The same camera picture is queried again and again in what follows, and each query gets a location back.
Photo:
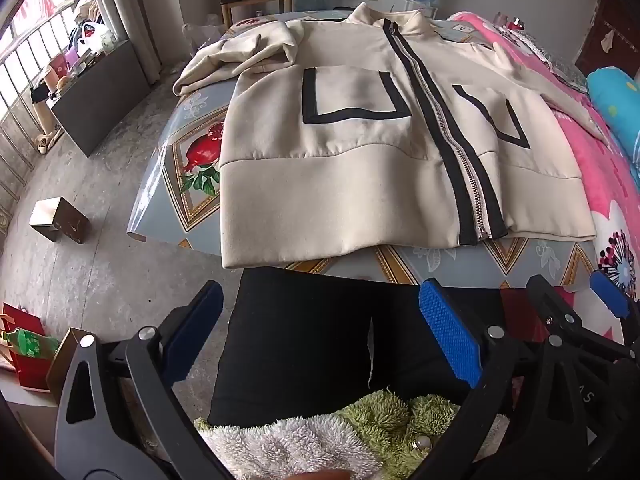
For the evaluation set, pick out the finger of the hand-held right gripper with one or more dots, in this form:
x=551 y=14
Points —
x=550 y=305
x=607 y=292

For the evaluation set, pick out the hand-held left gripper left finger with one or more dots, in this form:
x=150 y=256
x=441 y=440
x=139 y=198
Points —
x=195 y=330

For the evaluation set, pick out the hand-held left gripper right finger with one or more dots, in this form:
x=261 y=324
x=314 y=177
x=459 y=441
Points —
x=450 y=335

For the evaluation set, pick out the beige jacket with black trim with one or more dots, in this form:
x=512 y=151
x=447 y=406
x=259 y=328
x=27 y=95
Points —
x=350 y=185

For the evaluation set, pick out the person's left hand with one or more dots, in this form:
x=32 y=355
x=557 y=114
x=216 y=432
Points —
x=320 y=475

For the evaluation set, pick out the person's black pants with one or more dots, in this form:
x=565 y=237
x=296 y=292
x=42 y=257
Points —
x=300 y=340

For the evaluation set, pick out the pink floral blanket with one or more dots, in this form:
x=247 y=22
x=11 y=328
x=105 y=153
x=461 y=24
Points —
x=590 y=170

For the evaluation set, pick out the fruit-print tablecloth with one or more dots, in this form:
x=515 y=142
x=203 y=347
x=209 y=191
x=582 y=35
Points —
x=170 y=200

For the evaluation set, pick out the brown paper bag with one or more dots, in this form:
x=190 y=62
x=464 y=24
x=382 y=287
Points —
x=62 y=360

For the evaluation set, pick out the white green fuzzy robe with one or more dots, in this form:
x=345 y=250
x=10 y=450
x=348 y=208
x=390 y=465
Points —
x=280 y=445

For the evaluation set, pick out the green plastic bottle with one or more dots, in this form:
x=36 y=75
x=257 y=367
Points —
x=30 y=344

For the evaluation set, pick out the small wooden stool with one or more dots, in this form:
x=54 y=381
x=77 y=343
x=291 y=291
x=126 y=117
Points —
x=65 y=220

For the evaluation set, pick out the red paper bag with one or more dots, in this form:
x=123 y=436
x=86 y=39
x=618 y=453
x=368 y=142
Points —
x=25 y=370

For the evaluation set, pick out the blue dotted pillow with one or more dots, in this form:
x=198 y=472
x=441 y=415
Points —
x=615 y=105

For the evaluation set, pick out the grey lace cloth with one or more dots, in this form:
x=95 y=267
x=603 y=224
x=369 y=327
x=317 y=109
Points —
x=555 y=57

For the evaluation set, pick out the black low cabinet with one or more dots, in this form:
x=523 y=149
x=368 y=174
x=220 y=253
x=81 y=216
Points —
x=100 y=100

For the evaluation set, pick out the dark red door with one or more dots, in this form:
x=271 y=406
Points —
x=610 y=25

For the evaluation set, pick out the metal window railing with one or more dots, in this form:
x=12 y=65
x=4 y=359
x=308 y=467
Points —
x=10 y=125

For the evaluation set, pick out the red thermos bottle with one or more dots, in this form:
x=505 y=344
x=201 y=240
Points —
x=516 y=23

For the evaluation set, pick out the clear plastic bag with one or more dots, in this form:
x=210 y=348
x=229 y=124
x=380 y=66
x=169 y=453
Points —
x=200 y=35

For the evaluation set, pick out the white plastic bag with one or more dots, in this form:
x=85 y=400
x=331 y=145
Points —
x=95 y=35

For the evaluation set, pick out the beige curtain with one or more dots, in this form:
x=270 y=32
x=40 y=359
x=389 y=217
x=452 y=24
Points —
x=135 y=10

